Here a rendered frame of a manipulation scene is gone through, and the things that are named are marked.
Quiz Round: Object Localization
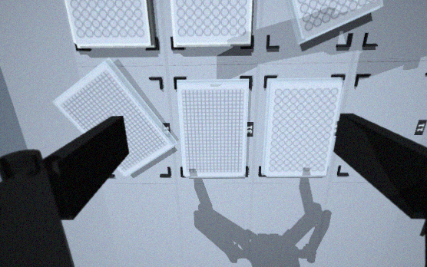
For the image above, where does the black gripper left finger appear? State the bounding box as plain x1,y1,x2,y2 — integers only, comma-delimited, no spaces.
0,116,129,267

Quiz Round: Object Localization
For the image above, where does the grey flat deck plate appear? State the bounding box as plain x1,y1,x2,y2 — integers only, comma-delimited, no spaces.
0,0,427,267

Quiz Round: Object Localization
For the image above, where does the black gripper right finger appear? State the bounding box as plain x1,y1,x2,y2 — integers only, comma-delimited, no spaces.
333,113,427,267

